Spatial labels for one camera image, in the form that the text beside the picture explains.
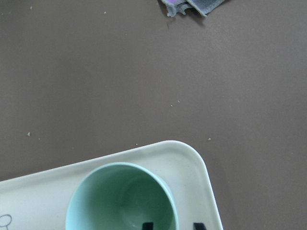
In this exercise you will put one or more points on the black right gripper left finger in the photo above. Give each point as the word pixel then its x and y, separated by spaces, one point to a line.
pixel 148 226

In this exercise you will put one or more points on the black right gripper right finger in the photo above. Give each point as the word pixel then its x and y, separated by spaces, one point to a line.
pixel 199 226

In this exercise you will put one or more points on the green plastic cup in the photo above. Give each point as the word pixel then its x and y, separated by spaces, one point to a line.
pixel 121 196

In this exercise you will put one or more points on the beige rabbit tray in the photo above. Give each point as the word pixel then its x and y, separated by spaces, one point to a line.
pixel 39 201

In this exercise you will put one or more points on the grey folded cloth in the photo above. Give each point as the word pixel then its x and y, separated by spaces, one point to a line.
pixel 203 7

